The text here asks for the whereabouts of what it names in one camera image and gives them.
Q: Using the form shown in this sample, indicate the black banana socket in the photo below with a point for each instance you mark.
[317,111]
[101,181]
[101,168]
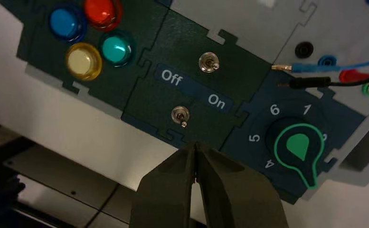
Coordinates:
[303,49]

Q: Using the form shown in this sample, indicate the blue banana socket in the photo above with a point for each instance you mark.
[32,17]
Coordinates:
[327,59]

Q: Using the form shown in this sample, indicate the modular dark control panel box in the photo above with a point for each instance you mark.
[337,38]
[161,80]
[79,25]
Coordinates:
[178,37]

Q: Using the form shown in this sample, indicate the teal round push button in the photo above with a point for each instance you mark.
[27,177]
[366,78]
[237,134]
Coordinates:
[116,48]

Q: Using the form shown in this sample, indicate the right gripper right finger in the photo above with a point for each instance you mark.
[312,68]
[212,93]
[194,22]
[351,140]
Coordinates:
[237,198]

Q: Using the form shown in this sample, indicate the grey metal base plate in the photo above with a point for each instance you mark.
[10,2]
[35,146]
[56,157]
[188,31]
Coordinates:
[61,176]

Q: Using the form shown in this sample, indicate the red round push button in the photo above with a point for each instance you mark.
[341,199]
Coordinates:
[102,12]

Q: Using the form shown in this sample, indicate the black green rotary knob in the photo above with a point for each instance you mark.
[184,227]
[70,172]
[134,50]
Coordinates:
[297,148]

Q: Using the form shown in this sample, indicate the blue round push button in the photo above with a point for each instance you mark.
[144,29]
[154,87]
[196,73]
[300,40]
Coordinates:
[65,22]

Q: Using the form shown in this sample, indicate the yellow round push button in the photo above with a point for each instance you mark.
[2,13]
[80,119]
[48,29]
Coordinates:
[83,61]

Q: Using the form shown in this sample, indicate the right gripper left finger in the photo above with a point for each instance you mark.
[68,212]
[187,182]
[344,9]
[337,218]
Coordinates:
[165,195]

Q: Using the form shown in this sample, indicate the metal toggle switch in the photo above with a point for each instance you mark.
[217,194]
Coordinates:
[208,63]
[180,115]

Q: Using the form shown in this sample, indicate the green banana socket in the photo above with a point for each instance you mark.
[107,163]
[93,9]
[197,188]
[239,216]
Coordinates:
[364,89]

